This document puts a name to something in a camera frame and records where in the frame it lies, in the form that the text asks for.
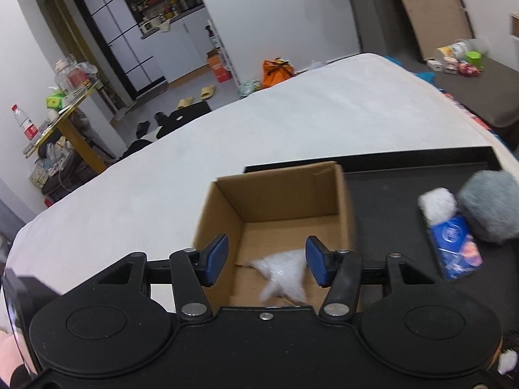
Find clear plastic bag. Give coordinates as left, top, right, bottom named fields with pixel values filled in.
left=249, top=249, right=307, bottom=304

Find brown cardboard box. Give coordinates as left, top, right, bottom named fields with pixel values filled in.
left=193, top=162, right=356, bottom=310

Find white towel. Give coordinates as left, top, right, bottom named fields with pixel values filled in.
left=418, top=187, right=457, bottom=227

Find blue tissue pack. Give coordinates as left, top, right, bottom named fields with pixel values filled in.
left=428, top=215, right=483, bottom=281

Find grey fluffy plush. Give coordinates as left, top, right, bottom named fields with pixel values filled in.
left=456, top=171, right=519, bottom=244

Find black tray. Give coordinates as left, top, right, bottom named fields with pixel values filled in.
left=240, top=154, right=505, bottom=376

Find black laptop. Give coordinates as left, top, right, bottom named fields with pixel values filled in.
left=157, top=101, right=211, bottom=139

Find yellow slipper pair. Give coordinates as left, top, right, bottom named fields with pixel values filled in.
left=176, top=84, right=217, bottom=111

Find yellow side table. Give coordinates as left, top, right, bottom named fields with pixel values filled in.
left=24, top=81, right=106, bottom=175

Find orange bag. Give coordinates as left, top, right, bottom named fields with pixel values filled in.
left=261, top=58, right=296, bottom=89

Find orange carton box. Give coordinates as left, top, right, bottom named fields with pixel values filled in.
left=207, top=49, right=232, bottom=83

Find red label water bottle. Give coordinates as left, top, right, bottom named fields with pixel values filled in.
left=11, top=104, right=39, bottom=141

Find green tissue box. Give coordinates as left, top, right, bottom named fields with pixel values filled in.
left=46, top=93, right=66, bottom=111

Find red small toys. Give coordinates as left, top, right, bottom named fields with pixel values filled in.
left=457, top=62, right=482, bottom=77

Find white label can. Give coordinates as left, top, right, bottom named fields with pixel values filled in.
left=434, top=40, right=472, bottom=62

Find green cup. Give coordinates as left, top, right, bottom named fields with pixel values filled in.
left=465, top=50, right=482, bottom=68

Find black framed glass door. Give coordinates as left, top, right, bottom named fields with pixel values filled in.
left=73, top=0, right=164, bottom=100

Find large brown board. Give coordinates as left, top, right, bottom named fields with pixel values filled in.
left=401, top=0, right=474, bottom=60

